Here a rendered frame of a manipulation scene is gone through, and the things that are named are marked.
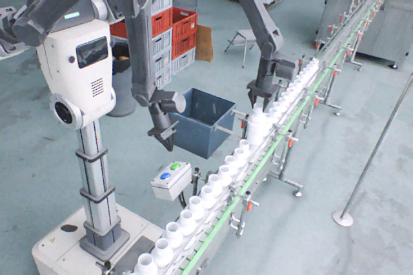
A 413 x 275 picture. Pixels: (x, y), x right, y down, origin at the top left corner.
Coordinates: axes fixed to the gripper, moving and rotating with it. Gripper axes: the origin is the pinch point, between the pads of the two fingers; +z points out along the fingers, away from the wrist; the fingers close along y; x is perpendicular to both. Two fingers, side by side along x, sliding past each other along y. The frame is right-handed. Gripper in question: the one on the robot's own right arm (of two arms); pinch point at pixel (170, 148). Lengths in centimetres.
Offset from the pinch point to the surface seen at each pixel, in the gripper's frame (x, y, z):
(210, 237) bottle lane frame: -16.9, -11.1, 26.0
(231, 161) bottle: -16.5, 11.6, 10.4
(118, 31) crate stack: 187, 169, -19
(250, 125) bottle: -20.2, 24.0, 2.1
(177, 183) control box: -3.9, -5.2, 10.3
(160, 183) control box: -0.3, -9.5, 7.8
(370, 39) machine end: -2, 473, 90
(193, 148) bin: 32, 50, 32
